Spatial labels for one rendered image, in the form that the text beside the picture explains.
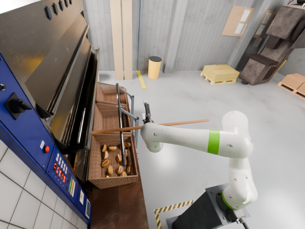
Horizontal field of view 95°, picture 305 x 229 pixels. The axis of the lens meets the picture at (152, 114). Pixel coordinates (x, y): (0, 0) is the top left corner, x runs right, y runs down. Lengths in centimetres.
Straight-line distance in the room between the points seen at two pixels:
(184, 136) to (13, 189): 65
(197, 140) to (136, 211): 117
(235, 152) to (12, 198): 81
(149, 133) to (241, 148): 42
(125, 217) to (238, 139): 130
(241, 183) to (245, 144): 39
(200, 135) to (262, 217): 233
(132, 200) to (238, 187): 106
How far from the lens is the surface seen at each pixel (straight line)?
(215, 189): 124
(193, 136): 69
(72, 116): 116
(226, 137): 69
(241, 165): 107
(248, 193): 103
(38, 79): 88
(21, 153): 66
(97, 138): 189
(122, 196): 172
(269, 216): 300
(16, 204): 70
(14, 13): 81
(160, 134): 73
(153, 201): 232
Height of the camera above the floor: 222
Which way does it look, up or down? 42 degrees down
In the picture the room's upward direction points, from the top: 9 degrees clockwise
